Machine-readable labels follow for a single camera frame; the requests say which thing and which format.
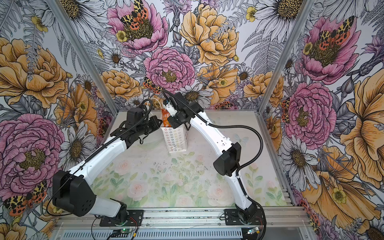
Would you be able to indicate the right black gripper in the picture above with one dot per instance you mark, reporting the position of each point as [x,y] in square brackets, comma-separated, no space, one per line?
[174,124]

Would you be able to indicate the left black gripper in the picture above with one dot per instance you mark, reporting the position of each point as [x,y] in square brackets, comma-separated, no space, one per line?
[155,121]

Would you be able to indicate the orange snack packet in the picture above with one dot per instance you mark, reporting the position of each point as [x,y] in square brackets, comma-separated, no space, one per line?
[165,116]

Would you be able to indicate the white paper bag with dots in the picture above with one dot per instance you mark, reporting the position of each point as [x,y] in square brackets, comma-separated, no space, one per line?
[176,139]

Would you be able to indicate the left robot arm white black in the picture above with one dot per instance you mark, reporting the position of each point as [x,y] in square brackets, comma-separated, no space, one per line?
[72,188]

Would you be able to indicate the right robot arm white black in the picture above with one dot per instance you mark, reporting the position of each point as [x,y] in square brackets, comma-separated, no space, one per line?
[228,162]

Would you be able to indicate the right green circuit board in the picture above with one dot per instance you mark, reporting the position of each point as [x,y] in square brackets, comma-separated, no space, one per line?
[255,230]

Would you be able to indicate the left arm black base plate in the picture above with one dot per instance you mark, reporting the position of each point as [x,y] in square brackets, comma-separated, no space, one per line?
[129,218]

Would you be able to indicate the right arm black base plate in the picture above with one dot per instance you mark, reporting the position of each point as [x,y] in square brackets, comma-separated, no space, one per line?
[237,217]

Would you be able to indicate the white vented cable duct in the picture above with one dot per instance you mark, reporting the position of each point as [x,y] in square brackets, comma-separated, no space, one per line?
[155,234]

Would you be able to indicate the aluminium mounting rail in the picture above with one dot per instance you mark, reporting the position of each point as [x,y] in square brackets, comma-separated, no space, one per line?
[169,218]

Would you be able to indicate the left aluminium corner post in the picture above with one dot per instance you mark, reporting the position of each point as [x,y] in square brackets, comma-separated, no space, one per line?
[76,42]

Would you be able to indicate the aluminium corner post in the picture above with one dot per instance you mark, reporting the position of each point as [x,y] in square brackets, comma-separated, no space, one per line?
[300,23]
[76,42]

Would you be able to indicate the right aluminium corner post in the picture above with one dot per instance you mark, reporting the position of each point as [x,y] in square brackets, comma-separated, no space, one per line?
[300,23]

